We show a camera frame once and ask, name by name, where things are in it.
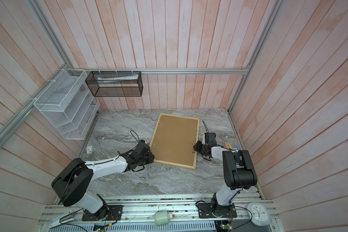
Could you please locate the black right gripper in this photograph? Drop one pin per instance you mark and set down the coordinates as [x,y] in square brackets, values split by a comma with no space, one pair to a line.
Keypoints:
[197,147]

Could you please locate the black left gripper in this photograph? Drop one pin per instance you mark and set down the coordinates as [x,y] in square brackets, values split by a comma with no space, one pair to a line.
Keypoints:
[150,155]

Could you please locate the wooden backing board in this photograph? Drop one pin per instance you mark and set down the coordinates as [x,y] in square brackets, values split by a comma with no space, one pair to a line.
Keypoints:
[174,139]

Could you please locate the light wooden picture frame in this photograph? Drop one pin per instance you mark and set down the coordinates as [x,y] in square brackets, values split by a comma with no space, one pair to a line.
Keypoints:
[174,165]

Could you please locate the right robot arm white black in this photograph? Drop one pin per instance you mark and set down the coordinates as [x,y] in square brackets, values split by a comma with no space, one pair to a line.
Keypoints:
[238,170]

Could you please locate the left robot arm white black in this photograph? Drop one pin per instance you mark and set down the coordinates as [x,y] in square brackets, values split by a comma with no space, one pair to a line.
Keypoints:
[71,185]

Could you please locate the coloured marker pack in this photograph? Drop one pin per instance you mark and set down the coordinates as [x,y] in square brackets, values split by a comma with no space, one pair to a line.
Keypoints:
[230,147]

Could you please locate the white cylindrical device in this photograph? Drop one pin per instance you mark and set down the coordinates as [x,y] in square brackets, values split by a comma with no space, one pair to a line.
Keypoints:
[163,217]

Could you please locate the paper in black basket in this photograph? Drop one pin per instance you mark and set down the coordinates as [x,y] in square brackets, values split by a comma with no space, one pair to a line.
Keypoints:
[131,79]

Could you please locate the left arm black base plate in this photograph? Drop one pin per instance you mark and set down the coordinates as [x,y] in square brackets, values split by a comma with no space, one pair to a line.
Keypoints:
[108,212]

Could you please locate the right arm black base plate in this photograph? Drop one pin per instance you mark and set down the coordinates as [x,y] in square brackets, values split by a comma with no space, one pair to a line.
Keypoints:
[210,210]

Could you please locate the black wire mesh basket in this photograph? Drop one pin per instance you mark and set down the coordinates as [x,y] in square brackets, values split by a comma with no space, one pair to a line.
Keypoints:
[110,90]

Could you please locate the white wire mesh shelf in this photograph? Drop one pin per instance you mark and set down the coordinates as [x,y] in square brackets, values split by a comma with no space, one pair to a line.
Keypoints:
[70,109]

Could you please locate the white wall clock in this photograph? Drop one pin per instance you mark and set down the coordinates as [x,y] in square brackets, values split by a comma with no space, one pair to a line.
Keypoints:
[258,214]

